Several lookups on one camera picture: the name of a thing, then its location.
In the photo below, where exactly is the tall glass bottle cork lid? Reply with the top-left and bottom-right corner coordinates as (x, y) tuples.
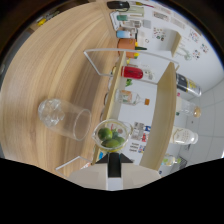
(175, 96), (202, 118)

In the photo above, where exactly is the wooden wall shelf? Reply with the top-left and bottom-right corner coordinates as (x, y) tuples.
(170, 31), (183, 58)

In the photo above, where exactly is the white two-tier wooden rack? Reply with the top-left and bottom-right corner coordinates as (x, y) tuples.
(54, 48), (181, 173)

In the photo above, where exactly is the clear bottle orange cap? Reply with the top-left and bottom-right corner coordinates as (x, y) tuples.
(114, 89), (151, 107)

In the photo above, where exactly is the red liquid bottle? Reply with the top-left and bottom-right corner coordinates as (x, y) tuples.
(120, 65), (155, 81)

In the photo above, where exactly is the orange pot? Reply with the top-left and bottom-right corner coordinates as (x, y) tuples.
(117, 37), (138, 59)

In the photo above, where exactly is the black handbag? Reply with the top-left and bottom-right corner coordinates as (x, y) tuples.
(106, 0), (130, 10)

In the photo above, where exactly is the clear drinking glass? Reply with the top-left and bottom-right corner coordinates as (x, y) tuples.
(37, 98), (93, 142)

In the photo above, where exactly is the blue and white cup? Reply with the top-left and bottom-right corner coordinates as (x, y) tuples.
(116, 29), (132, 39)

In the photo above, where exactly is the clear bottle green cap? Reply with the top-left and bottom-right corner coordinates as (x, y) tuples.
(161, 154), (183, 168)

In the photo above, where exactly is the glass jar of limes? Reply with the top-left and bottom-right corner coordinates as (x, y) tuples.
(92, 118), (134, 154)

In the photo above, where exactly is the soda water can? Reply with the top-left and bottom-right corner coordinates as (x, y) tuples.
(175, 73), (203, 98)

